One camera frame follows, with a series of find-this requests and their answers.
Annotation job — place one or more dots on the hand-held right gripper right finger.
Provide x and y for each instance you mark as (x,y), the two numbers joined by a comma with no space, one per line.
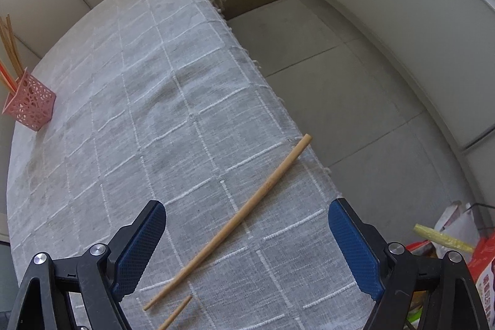
(354,248)

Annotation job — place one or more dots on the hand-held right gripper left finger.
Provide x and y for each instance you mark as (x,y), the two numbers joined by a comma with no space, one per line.
(141,248)

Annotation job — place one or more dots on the wooden chopstick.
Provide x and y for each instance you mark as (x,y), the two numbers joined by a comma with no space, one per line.
(11,51)
(176,314)
(7,51)
(14,46)
(4,57)
(239,221)

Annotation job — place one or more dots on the pink perforated utensil holder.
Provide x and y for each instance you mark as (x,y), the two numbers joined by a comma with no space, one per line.
(33,102)

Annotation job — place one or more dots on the red plastic spoon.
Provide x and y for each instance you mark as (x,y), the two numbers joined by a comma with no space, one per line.
(6,76)

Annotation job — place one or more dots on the yellow green strip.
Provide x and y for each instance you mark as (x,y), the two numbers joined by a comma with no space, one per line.
(441,237)

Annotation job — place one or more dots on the white plastic bag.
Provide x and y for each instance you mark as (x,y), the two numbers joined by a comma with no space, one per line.
(458,221)

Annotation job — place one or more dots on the red printed bag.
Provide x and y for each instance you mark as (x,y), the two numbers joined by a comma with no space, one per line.
(485,276)

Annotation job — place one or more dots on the grey checked tablecloth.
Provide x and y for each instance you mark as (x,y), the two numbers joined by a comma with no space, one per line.
(135,102)

